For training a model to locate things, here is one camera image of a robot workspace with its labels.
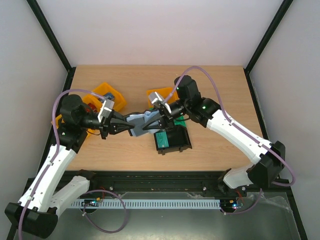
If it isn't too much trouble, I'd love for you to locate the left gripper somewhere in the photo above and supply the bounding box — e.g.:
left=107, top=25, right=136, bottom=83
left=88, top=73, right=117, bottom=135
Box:
left=80, top=112, right=136, bottom=141

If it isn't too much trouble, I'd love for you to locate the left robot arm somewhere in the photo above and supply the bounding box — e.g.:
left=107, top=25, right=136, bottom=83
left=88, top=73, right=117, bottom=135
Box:
left=5, top=94, right=134, bottom=239

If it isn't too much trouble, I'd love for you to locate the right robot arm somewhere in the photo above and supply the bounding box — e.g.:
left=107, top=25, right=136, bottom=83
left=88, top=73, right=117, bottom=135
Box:
left=142, top=75, right=286, bottom=196

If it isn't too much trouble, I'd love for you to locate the blue cards stack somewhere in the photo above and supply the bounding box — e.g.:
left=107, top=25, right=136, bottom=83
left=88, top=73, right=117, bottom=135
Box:
left=103, top=92, right=115, bottom=101

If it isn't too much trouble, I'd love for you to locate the teal card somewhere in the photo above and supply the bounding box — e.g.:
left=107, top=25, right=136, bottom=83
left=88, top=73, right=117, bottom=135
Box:
left=154, top=131, right=169, bottom=149

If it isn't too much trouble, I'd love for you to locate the red VIP cards stack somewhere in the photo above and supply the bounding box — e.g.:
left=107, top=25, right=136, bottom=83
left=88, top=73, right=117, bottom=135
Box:
left=87, top=103, right=98, bottom=113

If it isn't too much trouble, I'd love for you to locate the yellow storage bin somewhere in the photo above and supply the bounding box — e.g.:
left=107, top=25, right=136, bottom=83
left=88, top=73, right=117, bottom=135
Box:
left=145, top=86, right=180, bottom=108

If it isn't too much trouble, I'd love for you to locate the green storage bin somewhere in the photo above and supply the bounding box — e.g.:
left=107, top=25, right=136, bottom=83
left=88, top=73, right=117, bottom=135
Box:
left=174, top=115, right=188, bottom=128

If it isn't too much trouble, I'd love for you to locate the black storage bin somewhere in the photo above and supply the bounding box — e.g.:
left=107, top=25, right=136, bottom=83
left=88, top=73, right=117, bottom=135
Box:
left=153, top=126, right=193, bottom=155

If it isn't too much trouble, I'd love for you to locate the long yellow divided tray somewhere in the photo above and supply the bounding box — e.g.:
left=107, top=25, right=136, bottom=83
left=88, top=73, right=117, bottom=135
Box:
left=51, top=82, right=127, bottom=142

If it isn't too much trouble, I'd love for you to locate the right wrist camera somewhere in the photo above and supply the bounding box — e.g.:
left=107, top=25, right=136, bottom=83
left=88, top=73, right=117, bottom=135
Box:
left=148, top=91, right=172, bottom=114

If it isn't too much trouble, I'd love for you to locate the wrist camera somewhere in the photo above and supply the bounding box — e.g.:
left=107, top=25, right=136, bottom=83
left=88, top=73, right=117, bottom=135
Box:
left=148, top=91, right=172, bottom=114
left=97, top=99, right=115, bottom=123

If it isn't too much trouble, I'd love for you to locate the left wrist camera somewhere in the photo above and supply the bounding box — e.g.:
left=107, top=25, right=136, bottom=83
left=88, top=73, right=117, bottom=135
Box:
left=97, top=99, right=115, bottom=123

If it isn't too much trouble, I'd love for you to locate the black aluminium frame rail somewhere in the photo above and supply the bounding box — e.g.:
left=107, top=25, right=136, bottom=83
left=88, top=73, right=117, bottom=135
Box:
left=24, top=170, right=291, bottom=198

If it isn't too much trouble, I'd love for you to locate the grey slotted cable duct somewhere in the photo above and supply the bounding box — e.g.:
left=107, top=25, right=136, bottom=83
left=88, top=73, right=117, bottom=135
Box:
left=68, top=199, right=221, bottom=210

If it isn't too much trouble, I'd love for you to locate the left black frame post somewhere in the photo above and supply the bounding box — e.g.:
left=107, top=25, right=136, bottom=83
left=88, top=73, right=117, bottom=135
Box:
left=26, top=0, right=76, bottom=73

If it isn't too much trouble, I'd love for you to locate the black frame post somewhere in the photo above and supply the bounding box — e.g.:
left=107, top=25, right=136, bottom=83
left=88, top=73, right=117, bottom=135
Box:
left=26, top=0, right=76, bottom=73
left=244, top=0, right=294, bottom=74

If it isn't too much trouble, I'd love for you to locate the right black frame post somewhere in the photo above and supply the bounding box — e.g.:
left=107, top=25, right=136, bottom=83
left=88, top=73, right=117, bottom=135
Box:
left=244, top=0, right=294, bottom=74

